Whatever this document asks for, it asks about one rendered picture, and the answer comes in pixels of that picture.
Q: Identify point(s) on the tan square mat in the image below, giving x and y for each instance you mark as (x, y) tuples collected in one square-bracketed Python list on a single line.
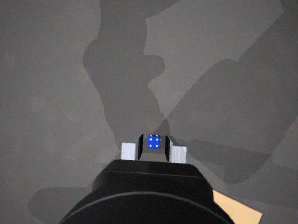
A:
[(239, 213)]

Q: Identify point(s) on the blue die with white pips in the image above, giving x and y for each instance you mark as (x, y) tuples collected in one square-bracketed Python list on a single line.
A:
[(154, 141)]

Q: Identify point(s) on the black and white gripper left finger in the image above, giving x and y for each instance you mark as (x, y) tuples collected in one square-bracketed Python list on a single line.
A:
[(132, 150)]

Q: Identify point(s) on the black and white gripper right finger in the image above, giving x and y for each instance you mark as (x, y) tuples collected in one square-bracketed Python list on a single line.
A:
[(174, 152)]

